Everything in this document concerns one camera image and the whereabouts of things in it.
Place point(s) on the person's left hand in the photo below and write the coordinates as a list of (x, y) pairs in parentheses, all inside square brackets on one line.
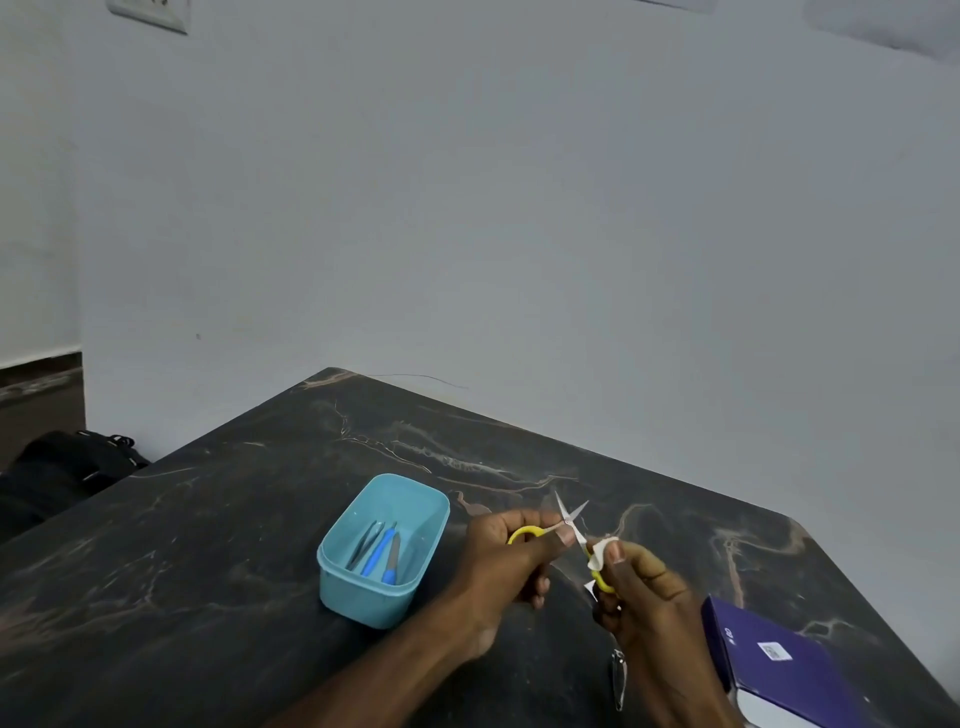
[(495, 574)]

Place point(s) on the person's right hand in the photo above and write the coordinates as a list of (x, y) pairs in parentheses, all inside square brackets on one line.
[(660, 611)]

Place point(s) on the person's right thumb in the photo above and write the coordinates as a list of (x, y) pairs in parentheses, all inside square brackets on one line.
[(626, 559)]

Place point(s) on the person's left thumb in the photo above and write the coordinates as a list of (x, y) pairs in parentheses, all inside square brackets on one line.
[(553, 547)]

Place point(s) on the white tissue piece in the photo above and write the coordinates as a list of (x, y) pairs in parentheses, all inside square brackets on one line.
[(600, 555)]

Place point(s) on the person's right forearm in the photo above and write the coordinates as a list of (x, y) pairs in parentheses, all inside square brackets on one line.
[(690, 705)]

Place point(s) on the person's left forearm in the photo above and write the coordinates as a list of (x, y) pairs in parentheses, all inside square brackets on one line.
[(390, 671)]

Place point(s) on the grey and blue craft tool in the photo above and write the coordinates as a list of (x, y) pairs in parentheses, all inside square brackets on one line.
[(391, 562)]

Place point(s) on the purple cardboard box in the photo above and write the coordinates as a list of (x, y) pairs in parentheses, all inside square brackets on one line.
[(780, 664)]

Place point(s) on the metal tweezers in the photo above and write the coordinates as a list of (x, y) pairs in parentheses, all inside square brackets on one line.
[(365, 544)]

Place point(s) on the light blue plastic container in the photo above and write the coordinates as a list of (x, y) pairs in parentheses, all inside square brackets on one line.
[(352, 592)]

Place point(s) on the thin loose thread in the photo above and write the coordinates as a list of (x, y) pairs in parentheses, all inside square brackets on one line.
[(427, 377)]

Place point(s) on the black bag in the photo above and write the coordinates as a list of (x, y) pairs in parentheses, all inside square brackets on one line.
[(60, 469)]

